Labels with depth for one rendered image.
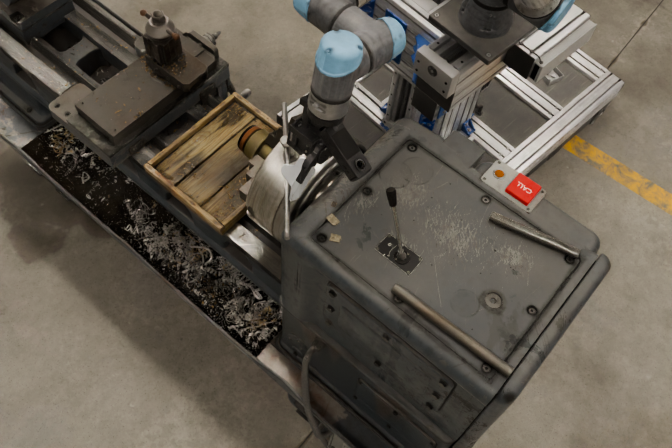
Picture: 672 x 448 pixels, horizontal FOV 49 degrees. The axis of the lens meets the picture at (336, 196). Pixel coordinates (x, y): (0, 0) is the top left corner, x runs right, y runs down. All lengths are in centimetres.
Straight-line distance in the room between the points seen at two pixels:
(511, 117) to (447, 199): 158
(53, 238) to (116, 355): 57
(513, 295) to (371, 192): 37
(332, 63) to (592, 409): 200
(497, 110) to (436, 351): 185
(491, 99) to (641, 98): 84
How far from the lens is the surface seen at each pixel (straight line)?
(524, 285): 159
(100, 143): 215
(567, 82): 340
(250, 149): 186
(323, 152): 138
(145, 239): 235
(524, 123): 319
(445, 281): 155
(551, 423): 287
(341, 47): 124
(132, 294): 293
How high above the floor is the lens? 263
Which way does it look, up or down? 59 degrees down
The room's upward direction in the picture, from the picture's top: 7 degrees clockwise
